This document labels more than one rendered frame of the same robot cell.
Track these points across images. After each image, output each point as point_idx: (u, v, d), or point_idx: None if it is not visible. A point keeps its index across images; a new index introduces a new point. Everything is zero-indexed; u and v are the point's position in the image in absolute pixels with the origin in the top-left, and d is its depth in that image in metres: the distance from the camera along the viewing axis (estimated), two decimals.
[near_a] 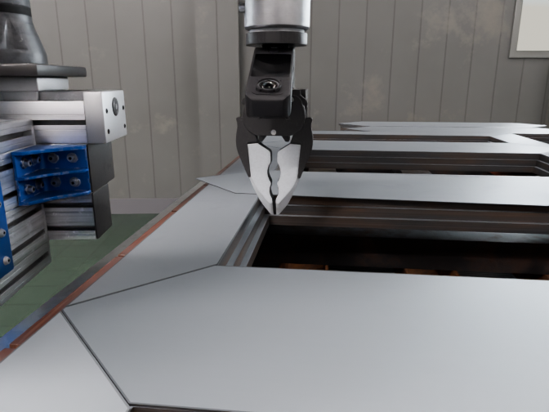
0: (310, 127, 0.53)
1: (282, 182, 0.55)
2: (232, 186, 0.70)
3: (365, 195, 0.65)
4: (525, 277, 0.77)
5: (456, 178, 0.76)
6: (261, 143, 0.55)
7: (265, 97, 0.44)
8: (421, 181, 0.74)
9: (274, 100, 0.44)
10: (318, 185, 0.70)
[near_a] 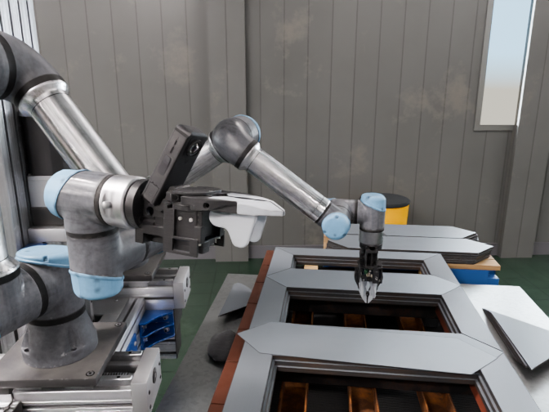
0: (222, 190, 0.64)
1: (256, 198, 0.58)
2: (257, 344, 1.35)
3: (325, 356, 1.29)
4: None
5: (378, 334, 1.40)
6: None
7: (185, 126, 0.60)
8: (358, 338, 1.38)
9: (191, 126, 0.61)
10: (302, 344, 1.35)
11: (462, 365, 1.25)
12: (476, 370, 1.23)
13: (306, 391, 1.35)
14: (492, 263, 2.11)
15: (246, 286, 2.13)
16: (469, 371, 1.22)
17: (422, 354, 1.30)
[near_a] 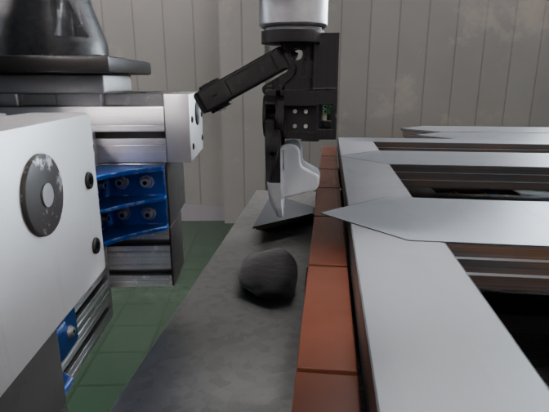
0: (265, 130, 0.50)
1: (269, 183, 0.55)
2: (389, 227, 0.50)
3: None
4: None
5: None
6: (283, 142, 0.56)
7: None
8: None
9: (195, 96, 0.53)
10: (503, 224, 0.51)
11: None
12: None
13: None
14: None
15: None
16: None
17: None
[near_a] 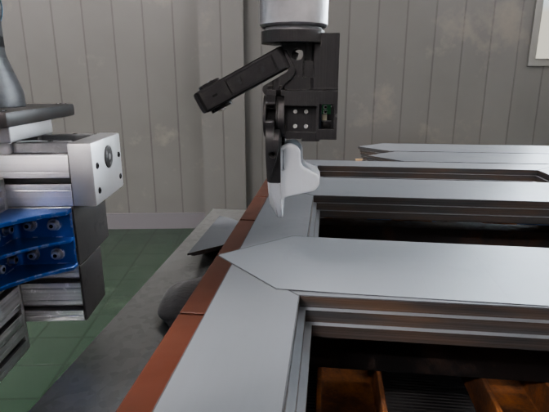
0: (265, 130, 0.50)
1: (269, 183, 0.55)
2: (269, 273, 0.54)
3: (448, 293, 0.50)
4: None
5: (542, 252, 0.61)
6: (283, 142, 0.56)
7: None
8: (503, 260, 0.59)
9: (195, 96, 0.53)
10: (377, 270, 0.55)
11: None
12: None
13: (381, 389, 0.54)
14: None
15: None
16: None
17: None
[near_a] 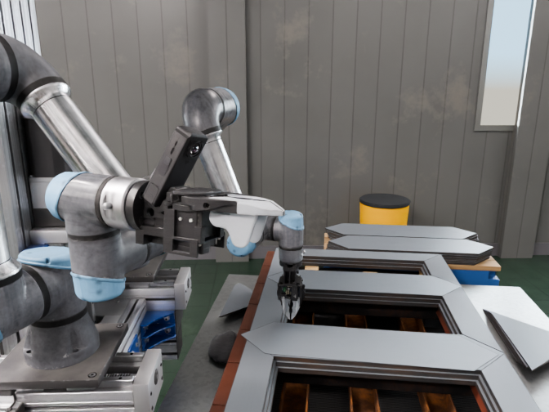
0: (223, 191, 0.64)
1: (256, 199, 0.58)
2: (262, 345, 1.35)
3: (330, 356, 1.30)
4: None
5: (381, 333, 1.42)
6: None
7: (186, 127, 0.60)
8: (361, 338, 1.39)
9: (191, 127, 0.61)
10: (306, 343, 1.36)
11: (465, 362, 1.27)
12: (479, 367, 1.25)
13: (307, 391, 1.35)
14: (493, 264, 2.12)
15: (247, 287, 2.13)
16: (472, 368, 1.24)
17: (426, 351, 1.32)
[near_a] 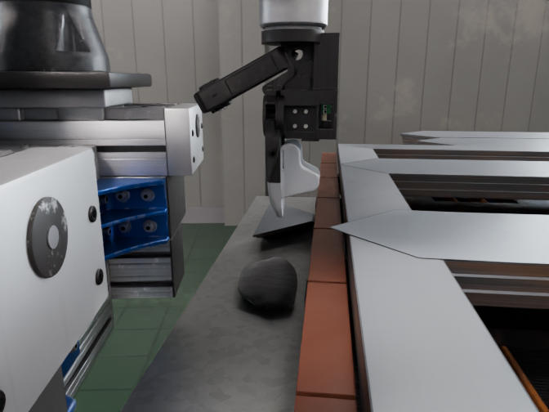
0: (265, 129, 0.50)
1: (269, 183, 0.55)
2: (399, 244, 0.50)
3: None
4: None
5: None
6: (283, 142, 0.56)
7: None
8: None
9: (195, 96, 0.53)
10: (512, 240, 0.51)
11: None
12: None
13: (516, 364, 0.51)
14: None
15: None
16: None
17: None
